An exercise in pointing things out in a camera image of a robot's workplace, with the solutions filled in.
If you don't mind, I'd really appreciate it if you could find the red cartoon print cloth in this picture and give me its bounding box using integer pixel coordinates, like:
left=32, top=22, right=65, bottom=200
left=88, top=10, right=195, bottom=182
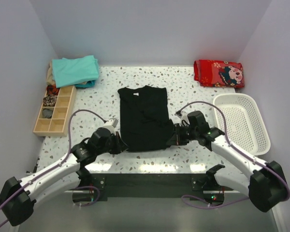
left=193, top=59, right=245, bottom=88

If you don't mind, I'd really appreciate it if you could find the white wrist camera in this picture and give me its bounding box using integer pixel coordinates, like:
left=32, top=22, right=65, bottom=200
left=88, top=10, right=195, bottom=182
left=103, top=118, right=118, bottom=130
left=175, top=110, right=190, bottom=126

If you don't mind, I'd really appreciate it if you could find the black t shirt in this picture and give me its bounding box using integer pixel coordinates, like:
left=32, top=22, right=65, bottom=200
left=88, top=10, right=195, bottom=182
left=118, top=86, right=174, bottom=152

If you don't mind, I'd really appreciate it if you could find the folded teal t shirt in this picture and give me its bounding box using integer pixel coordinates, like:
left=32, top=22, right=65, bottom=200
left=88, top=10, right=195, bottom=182
left=51, top=55, right=99, bottom=88

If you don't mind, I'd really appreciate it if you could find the aluminium rail frame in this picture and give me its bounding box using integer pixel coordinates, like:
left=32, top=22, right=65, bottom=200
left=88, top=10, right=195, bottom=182
left=8, top=157, right=287, bottom=232

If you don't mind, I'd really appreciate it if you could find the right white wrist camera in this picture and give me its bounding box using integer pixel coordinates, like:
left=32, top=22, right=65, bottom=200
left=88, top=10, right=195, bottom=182
left=175, top=110, right=190, bottom=126

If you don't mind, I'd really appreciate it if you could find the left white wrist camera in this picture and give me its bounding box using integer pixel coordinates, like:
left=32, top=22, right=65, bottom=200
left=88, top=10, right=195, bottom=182
left=103, top=118, right=118, bottom=130

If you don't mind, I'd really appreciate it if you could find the patterned rolled sock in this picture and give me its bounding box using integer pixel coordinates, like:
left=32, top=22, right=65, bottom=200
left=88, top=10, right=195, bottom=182
left=43, top=96, right=57, bottom=107

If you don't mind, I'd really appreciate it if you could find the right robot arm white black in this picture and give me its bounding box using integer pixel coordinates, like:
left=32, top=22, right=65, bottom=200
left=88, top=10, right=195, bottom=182
left=167, top=110, right=290, bottom=212

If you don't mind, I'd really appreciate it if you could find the white perforated plastic basket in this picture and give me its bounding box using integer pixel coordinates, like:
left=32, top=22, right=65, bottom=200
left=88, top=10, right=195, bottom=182
left=213, top=93, right=271, bottom=156

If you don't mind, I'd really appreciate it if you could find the red black rolled sock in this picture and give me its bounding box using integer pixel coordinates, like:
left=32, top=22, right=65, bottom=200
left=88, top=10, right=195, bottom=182
left=45, top=86, right=60, bottom=97

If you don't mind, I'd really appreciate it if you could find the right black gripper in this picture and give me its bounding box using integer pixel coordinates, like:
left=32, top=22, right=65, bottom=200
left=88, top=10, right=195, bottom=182
left=166, top=123, right=198, bottom=146

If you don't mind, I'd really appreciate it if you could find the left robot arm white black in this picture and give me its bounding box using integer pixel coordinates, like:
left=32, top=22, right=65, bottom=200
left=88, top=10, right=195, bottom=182
left=0, top=127, right=128, bottom=226

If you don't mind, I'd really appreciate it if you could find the wooden compartment organizer box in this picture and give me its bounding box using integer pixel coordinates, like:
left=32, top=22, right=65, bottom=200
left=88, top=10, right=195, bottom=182
left=33, top=86, right=76, bottom=137

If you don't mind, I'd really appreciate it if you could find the grey rolled sock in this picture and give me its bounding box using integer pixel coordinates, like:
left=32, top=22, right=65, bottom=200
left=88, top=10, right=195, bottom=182
left=42, top=108, right=53, bottom=119

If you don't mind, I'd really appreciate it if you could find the folded beige t shirt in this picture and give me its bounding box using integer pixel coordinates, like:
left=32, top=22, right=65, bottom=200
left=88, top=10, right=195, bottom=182
left=46, top=61, right=56, bottom=86

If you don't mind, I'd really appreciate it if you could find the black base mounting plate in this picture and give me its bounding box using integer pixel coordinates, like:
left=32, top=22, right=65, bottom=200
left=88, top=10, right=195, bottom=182
left=72, top=174, right=229, bottom=206

